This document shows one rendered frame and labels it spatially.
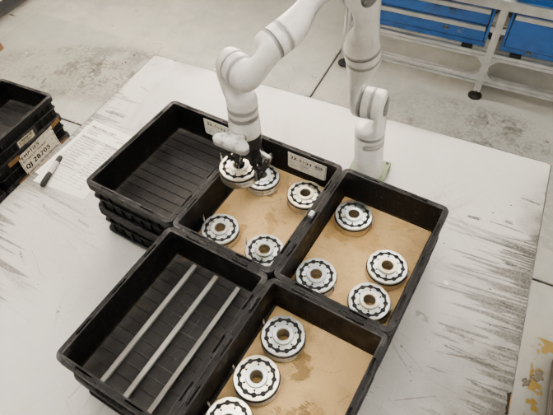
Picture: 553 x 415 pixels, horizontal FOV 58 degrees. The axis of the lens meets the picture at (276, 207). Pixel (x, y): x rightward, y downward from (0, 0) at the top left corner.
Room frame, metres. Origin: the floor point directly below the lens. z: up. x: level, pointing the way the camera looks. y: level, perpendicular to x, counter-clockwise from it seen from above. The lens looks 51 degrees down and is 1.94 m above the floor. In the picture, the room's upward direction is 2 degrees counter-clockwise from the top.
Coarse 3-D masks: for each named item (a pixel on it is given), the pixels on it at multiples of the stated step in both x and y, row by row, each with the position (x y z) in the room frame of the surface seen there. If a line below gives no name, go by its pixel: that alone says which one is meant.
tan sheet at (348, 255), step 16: (384, 224) 0.82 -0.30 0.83; (400, 224) 0.82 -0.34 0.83; (320, 240) 0.77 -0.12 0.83; (336, 240) 0.77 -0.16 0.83; (352, 240) 0.77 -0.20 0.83; (368, 240) 0.76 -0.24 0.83; (384, 240) 0.76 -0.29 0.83; (400, 240) 0.76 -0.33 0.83; (416, 240) 0.76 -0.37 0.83; (320, 256) 0.72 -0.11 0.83; (336, 256) 0.72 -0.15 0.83; (352, 256) 0.72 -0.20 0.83; (368, 256) 0.71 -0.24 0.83; (416, 256) 0.71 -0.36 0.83; (336, 272) 0.67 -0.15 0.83; (352, 272) 0.67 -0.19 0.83; (336, 288) 0.62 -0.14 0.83; (400, 288) 0.62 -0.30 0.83; (368, 304) 0.58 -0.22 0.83
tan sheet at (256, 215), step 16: (288, 176) 1.01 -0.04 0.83; (240, 192) 0.95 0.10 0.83; (224, 208) 0.89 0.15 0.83; (240, 208) 0.89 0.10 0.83; (256, 208) 0.89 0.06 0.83; (272, 208) 0.89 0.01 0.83; (288, 208) 0.89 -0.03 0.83; (240, 224) 0.84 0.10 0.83; (256, 224) 0.83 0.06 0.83; (272, 224) 0.83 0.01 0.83; (288, 224) 0.83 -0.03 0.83; (240, 240) 0.78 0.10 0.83
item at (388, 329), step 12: (336, 180) 0.90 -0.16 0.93; (372, 180) 0.89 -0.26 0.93; (396, 192) 0.85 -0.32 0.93; (408, 192) 0.85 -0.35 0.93; (324, 204) 0.81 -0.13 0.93; (432, 204) 0.80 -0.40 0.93; (444, 216) 0.76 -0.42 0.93; (300, 240) 0.70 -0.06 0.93; (432, 240) 0.69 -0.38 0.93; (288, 252) 0.67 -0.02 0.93; (420, 264) 0.63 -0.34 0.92; (276, 276) 0.61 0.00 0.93; (300, 288) 0.57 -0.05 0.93; (408, 288) 0.56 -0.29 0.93; (324, 300) 0.54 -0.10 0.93; (348, 312) 0.51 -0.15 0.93; (396, 312) 0.50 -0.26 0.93; (372, 324) 0.47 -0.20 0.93; (396, 324) 0.48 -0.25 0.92
